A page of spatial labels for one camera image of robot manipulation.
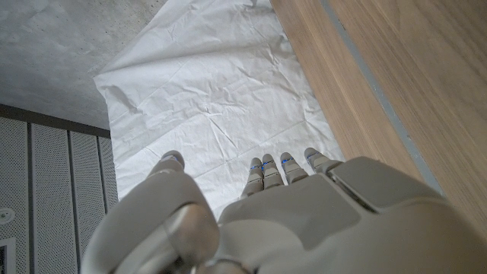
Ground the white wrinkled backdrop cloth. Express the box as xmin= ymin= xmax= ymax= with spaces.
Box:
xmin=93 ymin=0 xmax=345 ymax=220

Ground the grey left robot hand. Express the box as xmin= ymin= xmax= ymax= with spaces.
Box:
xmin=79 ymin=147 xmax=487 ymax=274

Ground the round ceiling sensor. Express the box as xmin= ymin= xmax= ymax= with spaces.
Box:
xmin=0 ymin=207 xmax=16 ymax=226

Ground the white-framed ceiling vent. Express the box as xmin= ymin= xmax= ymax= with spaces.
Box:
xmin=0 ymin=237 xmax=17 ymax=274

